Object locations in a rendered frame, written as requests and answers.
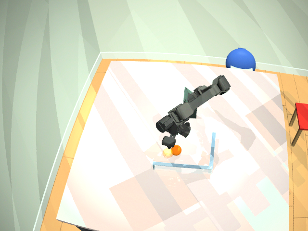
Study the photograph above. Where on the orange ball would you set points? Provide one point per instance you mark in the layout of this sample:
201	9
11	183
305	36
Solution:
176	150

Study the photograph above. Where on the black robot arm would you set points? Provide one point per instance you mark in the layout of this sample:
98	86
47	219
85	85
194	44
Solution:
201	95

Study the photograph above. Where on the light blue l-shaped low wall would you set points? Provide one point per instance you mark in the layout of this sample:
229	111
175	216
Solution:
193	166

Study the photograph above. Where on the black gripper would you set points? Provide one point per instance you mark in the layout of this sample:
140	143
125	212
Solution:
170	141

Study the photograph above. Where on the clear low l-shaped wall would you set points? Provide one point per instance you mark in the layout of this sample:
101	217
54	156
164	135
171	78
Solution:
183	170

